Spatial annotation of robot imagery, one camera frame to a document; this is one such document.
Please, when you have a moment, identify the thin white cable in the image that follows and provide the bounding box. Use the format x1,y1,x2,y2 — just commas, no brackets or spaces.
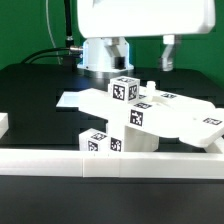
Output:
45,0,63,64

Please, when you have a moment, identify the white chair back frame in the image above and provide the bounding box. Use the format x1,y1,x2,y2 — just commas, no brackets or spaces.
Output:
57,81,224,147

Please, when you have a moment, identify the white U-shaped fence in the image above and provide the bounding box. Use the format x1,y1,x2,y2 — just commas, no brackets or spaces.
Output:
0,138,224,179

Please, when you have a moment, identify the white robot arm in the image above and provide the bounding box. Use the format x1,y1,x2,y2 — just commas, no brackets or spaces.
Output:
77,0,216,73

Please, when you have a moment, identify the black cable bundle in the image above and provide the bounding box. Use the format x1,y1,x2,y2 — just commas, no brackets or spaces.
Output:
20,0,84,65

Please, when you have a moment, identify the white chair seat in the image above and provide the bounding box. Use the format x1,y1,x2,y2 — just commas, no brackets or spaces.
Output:
106,122,159,152

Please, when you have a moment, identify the white part at left edge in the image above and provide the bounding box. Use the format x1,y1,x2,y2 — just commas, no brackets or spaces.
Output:
0,113,9,139

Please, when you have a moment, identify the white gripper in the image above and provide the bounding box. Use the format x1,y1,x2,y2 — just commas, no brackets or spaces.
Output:
77,0,216,72

